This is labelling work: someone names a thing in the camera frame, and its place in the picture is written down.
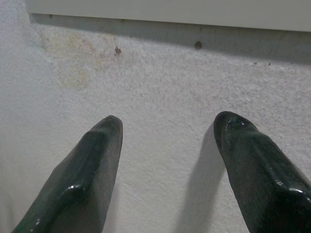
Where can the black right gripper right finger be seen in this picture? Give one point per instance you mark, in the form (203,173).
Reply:
(262,184)

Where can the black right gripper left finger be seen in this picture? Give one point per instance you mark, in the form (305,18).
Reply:
(80,184)

